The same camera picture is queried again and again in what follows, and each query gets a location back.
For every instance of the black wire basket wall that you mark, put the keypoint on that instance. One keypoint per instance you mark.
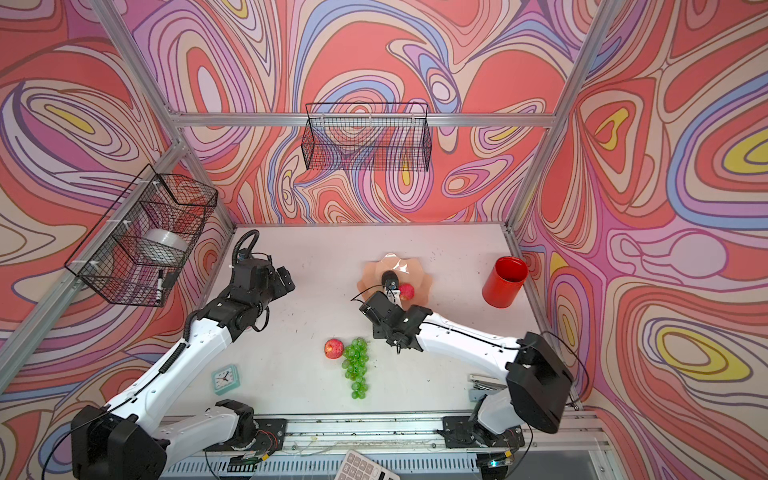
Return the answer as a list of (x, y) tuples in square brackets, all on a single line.
[(367, 136), (110, 263)]

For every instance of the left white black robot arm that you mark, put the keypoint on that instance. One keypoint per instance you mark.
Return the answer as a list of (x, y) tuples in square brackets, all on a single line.
[(124, 439)]

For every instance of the dark avocado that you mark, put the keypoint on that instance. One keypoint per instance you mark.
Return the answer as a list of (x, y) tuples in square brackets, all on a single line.
[(390, 281)]

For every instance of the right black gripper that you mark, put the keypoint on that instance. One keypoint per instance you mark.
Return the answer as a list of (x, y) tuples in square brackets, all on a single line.
[(378, 332)]

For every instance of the red apple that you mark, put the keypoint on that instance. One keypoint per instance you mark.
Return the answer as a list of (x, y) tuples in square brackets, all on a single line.
[(334, 349), (406, 292)]

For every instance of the silver tape roll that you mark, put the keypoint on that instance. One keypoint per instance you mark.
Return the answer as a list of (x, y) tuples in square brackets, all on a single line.
[(162, 247)]

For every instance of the black wire basket back wall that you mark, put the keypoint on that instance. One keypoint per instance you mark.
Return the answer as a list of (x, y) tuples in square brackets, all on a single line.
[(367, 136)]

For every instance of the black wire basket left wall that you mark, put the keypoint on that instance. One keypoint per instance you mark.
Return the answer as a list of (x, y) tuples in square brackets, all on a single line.
[(110, 263)]

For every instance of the white calculator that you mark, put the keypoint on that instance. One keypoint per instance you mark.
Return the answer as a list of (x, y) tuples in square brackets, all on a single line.
[(355, 466)]

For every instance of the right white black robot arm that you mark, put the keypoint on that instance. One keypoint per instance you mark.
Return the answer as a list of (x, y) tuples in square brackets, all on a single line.
[(535, 381)]

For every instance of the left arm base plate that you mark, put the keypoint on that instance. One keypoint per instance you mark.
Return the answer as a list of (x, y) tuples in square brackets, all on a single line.
[(269, 437)]

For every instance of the green grape bunch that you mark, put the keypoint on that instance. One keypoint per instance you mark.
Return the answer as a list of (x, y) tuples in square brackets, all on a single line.
[(355, 365)]

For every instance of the teal alarm clock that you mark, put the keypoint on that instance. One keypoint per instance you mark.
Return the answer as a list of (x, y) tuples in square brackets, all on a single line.
[(225, 379)]

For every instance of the pink faceted fruit bowl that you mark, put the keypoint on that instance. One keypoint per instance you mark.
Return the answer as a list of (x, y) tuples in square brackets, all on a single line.
[(408, 270)]

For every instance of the black marker pen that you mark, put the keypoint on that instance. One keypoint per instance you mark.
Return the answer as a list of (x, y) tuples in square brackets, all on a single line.
[(159, 292)]

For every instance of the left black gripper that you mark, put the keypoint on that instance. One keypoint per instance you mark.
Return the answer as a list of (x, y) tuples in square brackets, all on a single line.
[(280, 288)]

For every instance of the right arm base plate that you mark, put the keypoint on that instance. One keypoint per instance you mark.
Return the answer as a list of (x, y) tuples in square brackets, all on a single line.
[(462, 432)]

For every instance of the red plastic cup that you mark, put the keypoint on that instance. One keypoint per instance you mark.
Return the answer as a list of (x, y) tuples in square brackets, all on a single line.
[(504, 282)]

